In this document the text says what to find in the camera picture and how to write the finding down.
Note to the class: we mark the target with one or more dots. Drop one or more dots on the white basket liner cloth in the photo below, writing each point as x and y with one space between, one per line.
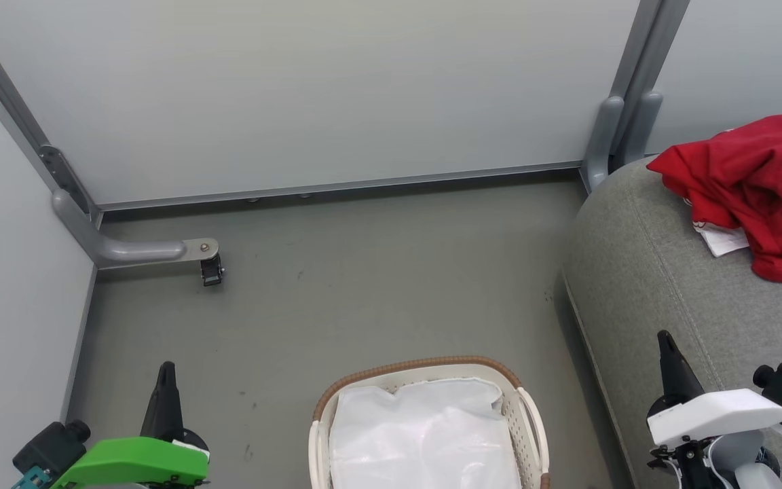
425 441

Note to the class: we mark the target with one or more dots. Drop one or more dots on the grey partition corner post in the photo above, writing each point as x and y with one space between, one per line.
17 102

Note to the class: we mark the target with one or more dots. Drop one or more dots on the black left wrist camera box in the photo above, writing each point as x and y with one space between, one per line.
51 445

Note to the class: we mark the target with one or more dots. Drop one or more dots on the cream laundry basket brown rim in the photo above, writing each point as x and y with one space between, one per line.
530 435

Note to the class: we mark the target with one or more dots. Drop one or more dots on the teal left camera connector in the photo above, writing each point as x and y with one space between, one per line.
30 479

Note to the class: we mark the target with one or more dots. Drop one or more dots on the small black caster wheel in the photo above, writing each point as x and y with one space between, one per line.
212 270

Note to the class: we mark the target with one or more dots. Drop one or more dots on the grey partition post with feet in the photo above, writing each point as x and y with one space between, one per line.
625 115

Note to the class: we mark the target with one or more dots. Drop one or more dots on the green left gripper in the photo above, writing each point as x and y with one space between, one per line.
133 462

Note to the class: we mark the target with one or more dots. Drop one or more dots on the grey partition foot bar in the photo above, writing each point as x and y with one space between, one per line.
133 250

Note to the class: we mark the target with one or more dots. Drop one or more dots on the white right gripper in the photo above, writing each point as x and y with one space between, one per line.
717 414

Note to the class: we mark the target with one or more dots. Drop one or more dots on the grey fabric sofa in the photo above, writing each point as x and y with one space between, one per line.
642 285

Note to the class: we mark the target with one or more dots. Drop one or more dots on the grey wall base rail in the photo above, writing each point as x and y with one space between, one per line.
337 185

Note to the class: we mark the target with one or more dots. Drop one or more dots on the plain red garment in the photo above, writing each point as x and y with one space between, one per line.
751 163

